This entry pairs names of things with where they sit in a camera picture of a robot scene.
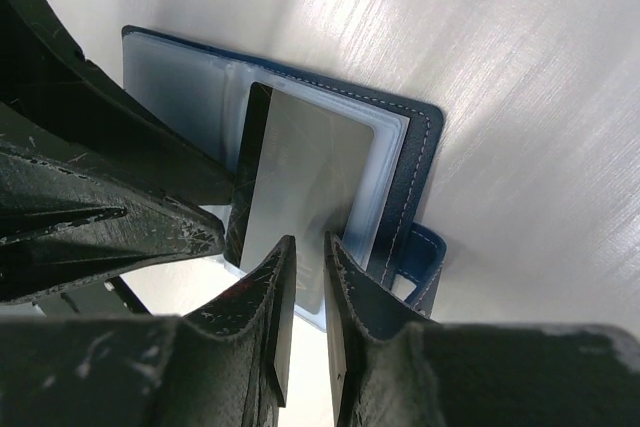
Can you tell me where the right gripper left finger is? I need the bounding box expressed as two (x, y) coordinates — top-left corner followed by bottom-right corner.
(1, 236), (296, 426)

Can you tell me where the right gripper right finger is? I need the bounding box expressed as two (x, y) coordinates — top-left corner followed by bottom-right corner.
(324, 234), (639, 426)

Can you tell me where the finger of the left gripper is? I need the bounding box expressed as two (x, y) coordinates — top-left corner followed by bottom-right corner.
(1, 0), (233, 303)

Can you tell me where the blue card holder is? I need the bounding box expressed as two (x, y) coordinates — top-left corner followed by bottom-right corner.
(122, 26), (446, 328)

